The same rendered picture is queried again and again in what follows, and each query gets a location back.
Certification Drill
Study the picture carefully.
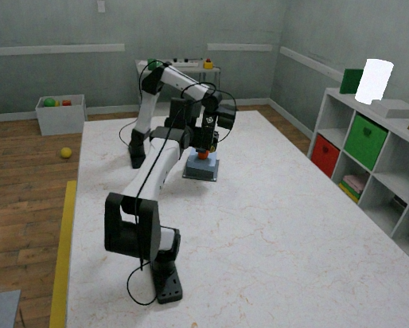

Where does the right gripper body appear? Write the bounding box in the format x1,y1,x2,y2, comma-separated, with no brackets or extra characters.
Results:
185,125,214,149

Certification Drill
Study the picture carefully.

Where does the light blue flat plate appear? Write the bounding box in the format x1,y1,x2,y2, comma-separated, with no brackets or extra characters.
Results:
187,148,217,172

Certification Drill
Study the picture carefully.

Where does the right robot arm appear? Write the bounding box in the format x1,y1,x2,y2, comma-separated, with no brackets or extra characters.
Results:
104,98,202,301

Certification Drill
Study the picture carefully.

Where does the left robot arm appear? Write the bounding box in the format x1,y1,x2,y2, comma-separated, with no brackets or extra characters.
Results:
129,61,235,168

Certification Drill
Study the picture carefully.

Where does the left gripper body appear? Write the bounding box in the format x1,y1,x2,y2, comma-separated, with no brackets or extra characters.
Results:
201,123,219,151

